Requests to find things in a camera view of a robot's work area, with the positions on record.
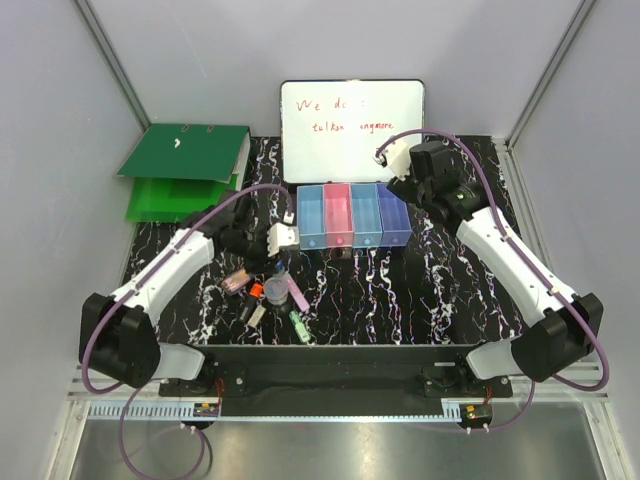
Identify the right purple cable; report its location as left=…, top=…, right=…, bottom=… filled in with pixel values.
left=377, top=128, right=611, bottom=435

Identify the green white correction tape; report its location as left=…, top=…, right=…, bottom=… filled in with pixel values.
left=289, top=311, right=311, bottom=344

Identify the beige correction tape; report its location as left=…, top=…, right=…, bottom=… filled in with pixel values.
left=247, top=305, right=266, bottom=328

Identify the purple cable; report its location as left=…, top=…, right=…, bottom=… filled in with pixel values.
left=82, top=183, right=296, bottom=480
left=377, top=128, right=611, bottom=435

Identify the circuit board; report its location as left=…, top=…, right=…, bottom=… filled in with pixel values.
left=463, top=403, right=493, bottom=420
left=193, top=402, right=221, bottom=417

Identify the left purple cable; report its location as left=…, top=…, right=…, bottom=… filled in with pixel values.
left=82, top=183, right=296, bottom=480

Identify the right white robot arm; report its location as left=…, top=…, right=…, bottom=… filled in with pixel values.
left=381, top=140, right=604, bottom=397

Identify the pink eraser stick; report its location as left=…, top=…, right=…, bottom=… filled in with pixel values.
left=285, top=273, right=310, bottom=313

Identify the left circuit board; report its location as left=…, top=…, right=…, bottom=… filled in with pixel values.
left=193, top=402, right=221, bottom=417

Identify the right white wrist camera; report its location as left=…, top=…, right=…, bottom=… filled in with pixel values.
left=374, top=140, right=411, bottom=181

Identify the pink transparent stapler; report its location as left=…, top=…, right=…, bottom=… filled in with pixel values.
left=221, top=268, right=252, bottom=295

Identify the white dry-erase board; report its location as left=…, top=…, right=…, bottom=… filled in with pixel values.
left=280, top=79, right=425, bottom=184

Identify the small clear glue bottle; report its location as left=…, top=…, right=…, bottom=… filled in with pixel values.
left=264, top=261, right=289, bottom=306

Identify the light blue bin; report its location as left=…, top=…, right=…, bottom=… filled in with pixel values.
left=351, top=183, right=383, bottom=248
left=297, top=185, right=327, bottom=250

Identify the black marble pattern mat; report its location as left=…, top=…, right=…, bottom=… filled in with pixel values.
left=97, top=134, right=544, bottom=361

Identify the light green folder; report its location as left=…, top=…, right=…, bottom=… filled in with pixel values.
left=125, top=174, right=238, bottom=223

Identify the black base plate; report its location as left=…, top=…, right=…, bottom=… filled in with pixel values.
left=159, top=345, right=513, bottom=421

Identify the purple bin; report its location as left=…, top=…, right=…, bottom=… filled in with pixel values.
left=376, top=183, right=412, bottom=247

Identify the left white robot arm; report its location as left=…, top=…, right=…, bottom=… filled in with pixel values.
left=78, top=195, right=298, bottom=396

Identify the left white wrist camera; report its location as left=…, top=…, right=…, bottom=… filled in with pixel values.
left=267, top=223, right=300, bottom=258

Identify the orange black marker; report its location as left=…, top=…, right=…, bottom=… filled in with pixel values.
left=239, top=282, right=264, bottom=322

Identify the right circuit board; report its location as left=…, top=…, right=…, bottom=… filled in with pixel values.
left=463, top=403, right=493, bottom=420

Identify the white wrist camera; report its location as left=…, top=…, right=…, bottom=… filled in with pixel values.
left=267, top=223, right=300, bottom=258
left=374, top=140, right=411, bottom=181

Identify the green ring binder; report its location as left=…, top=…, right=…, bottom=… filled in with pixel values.
left=117, top=123, right=251, bottom=201

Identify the pink bin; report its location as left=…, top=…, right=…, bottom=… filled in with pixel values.
left=323, top=183, right=354, bottom=248

